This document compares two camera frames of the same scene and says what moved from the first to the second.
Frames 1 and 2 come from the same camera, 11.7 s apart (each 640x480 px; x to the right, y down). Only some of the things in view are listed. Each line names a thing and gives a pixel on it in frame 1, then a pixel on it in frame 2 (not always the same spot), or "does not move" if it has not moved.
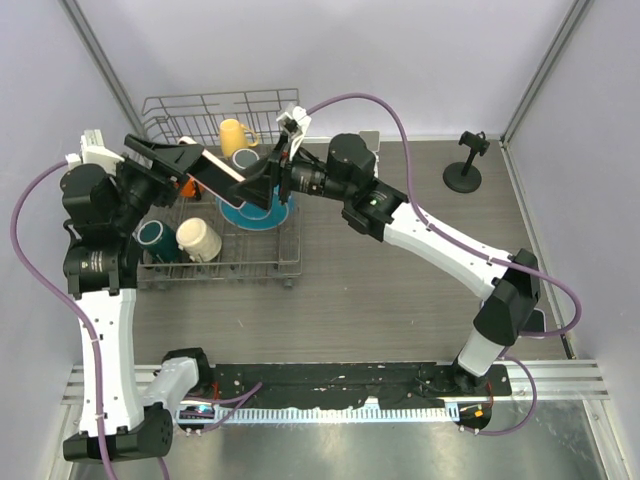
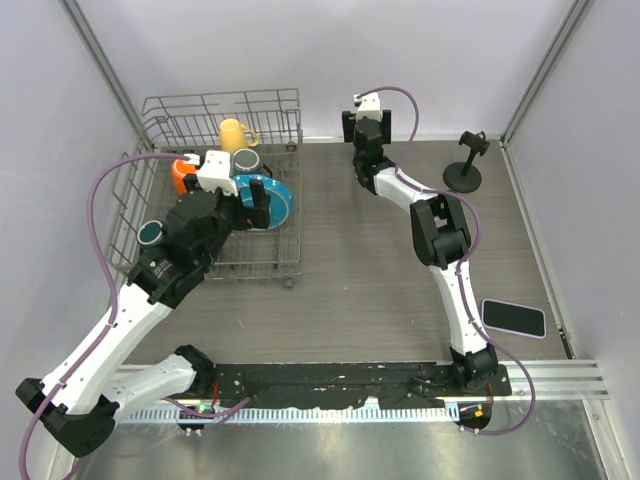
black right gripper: [262, 177] -> [348, 120]
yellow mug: [235, 135] does not move
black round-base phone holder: [463, 176] does not move
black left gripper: [178, 158] -> [248, 217]
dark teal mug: [161, 241] does not move
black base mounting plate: [393, 384] does not move
